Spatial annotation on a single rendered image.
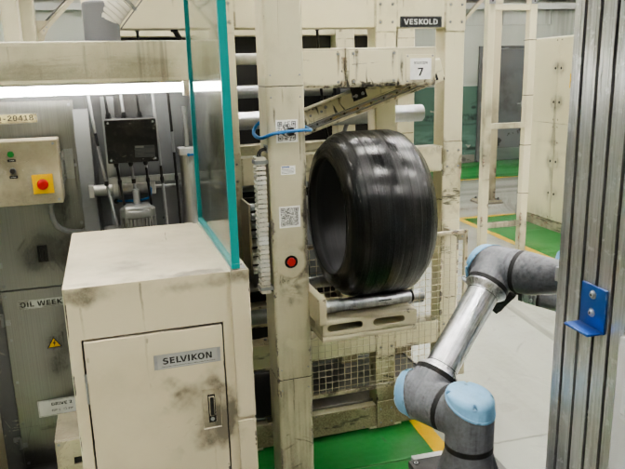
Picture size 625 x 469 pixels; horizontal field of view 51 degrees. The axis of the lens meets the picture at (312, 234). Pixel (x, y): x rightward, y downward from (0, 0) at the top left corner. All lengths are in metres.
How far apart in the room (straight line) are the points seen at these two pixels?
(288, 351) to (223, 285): 0.94
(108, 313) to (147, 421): 0.27
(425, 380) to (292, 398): 0.87
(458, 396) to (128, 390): 0.76
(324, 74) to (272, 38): 0.38
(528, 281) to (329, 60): 1.17
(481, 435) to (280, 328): 0.95
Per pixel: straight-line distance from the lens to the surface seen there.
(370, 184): 2.14
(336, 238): 2.67
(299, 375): 2.45
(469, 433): 1.64
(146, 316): 1.50
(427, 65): 2.68
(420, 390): 1.70
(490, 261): 1.84
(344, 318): 2.31
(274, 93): 2.19
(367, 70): 2.58
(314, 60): 2.50
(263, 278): 2.29
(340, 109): 2.69
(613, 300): 1.38
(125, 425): 1.60
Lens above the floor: 1.69
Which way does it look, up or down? 14 degrees down
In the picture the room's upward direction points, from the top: 2 degrees counter-clockwise
